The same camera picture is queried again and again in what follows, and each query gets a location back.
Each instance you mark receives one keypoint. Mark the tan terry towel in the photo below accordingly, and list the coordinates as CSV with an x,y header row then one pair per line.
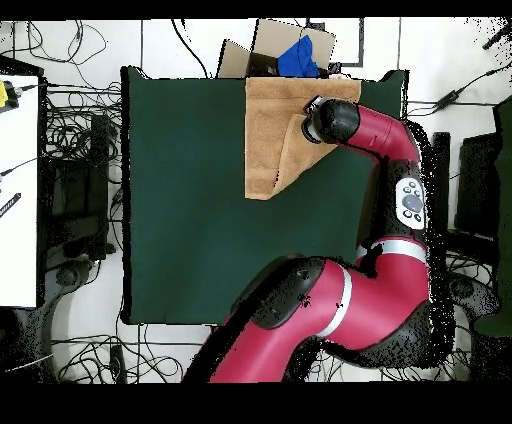
x,y
264,136

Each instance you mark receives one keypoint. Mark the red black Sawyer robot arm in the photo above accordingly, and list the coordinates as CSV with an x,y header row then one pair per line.
x,y
360,304

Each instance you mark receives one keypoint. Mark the blue garment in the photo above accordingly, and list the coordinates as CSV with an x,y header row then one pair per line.
x,y
298,62

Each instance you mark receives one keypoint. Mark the open cardboard box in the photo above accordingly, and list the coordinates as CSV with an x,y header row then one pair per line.
x,y
276,38

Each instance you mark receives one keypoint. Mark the black upright stand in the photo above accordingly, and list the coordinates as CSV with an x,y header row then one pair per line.
x,y
442,160

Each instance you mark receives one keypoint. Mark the dark green table cloth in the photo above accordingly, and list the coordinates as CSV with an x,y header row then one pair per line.
x,y
180,200

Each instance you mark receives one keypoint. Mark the dark green draped cloth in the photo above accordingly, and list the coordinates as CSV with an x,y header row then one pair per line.
x,y
506,200

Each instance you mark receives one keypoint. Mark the dark grey chair base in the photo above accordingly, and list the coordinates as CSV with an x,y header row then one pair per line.
x,y
472,294

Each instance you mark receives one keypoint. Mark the black equipment rack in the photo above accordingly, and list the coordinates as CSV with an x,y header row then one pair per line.
x,y
76,192

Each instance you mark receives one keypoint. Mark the black round floor foot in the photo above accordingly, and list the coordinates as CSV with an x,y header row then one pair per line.
x,y
67,276

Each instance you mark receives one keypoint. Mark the white desk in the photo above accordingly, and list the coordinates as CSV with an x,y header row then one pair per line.
x,y
18,180

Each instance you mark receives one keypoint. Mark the yellow gadget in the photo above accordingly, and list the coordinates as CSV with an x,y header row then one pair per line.
x,y
2,94

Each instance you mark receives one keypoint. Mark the black bar with white print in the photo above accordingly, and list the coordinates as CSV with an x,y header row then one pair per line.
x,y
10,204

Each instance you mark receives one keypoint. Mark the black power strip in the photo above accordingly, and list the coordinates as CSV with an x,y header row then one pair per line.
x,y
118,364

